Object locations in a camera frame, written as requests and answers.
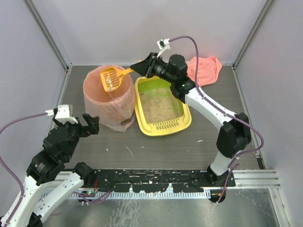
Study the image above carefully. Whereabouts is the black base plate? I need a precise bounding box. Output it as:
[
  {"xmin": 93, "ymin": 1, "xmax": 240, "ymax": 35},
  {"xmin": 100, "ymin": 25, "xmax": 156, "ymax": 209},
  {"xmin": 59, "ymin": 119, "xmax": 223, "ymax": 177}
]
[{"xmin": 76, "ymin": 169, "xmax": 229, "ymax": 193}]

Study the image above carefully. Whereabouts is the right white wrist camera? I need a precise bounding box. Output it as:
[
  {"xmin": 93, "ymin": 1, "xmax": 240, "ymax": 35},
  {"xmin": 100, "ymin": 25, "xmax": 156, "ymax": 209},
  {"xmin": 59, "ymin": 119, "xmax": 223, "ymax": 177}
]
[{"xmin": 157, "ymin": 38, "xmax": 170, "ymax": 58}]

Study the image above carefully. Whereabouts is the bin with pink bag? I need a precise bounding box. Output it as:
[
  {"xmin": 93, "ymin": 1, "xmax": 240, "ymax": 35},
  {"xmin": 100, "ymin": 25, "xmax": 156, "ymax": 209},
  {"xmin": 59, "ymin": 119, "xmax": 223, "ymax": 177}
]
[{"xmin": 83, "ymin": 65, "xmax": 135, "ymax": 132}]

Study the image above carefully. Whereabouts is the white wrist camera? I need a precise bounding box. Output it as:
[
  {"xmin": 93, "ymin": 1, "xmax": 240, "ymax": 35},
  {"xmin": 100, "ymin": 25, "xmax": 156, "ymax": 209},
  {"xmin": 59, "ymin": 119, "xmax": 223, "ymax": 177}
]
[
  {"xmin": 45, "ymin": 105, "xmax": 78, "ymax": 124},
  {"xmin": 157, "ymin": 38, "xmax": 170, "ymax": 58}
]

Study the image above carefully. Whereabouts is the cat litter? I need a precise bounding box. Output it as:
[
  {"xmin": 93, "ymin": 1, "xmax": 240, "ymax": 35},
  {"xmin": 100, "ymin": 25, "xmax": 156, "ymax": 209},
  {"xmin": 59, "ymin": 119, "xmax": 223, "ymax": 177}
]
[{"xmin": 139, "ymin": 88, "xmax": 183, "ymax": 123}]

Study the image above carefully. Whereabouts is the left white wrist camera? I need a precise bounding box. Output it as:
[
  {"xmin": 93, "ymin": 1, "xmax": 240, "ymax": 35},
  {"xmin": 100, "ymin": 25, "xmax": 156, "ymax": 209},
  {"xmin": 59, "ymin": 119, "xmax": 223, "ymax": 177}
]
[{"xmin": 45, "ymin": 105, "xmax": 78, "ymax": 124}]

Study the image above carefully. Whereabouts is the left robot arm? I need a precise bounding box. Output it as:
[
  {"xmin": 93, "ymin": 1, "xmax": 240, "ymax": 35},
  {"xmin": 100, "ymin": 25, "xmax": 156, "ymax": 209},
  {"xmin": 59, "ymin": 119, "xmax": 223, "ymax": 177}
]
[{"xmin": 0, "ymin": 113, "xmax": 99, "ymax": 227}]

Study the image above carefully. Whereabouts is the pink cloth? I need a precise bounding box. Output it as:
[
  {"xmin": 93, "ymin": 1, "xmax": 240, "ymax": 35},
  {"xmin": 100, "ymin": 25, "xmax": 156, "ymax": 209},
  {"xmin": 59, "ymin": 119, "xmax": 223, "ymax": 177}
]
[{"xmin": 186, "ymin": 57, "xmax": 222, "ymax": 87}]

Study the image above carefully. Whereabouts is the slotted cable duct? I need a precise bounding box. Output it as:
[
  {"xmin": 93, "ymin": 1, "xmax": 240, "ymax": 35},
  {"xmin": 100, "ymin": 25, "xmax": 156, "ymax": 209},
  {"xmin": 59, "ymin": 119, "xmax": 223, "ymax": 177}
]
[{"xmin": 34, "ymin": 191, "xmax": 212, "ymax": 200}]

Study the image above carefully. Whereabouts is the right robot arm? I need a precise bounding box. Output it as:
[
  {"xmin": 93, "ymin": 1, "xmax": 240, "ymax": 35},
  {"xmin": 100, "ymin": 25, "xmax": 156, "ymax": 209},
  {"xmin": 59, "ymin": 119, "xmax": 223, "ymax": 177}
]
[{"xmin": 130, "ymin": 52, "xmax": 251, "ymax": 184}]

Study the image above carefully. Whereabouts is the orange litter scoop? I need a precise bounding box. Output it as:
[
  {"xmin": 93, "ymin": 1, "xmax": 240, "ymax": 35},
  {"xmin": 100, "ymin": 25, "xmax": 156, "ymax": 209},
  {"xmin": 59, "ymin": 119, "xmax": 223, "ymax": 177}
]
[{"xmin": 99, "ymin": 64, "xmax": 136, "ymax": 93}]

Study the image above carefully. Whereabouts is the yellow green litter box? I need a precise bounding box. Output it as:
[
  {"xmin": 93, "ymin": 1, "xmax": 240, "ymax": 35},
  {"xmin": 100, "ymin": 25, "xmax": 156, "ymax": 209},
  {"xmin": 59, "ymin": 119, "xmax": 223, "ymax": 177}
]
[{"xmin": 134, "ymin": 77, "xmax": 192, "ymax": 136}]

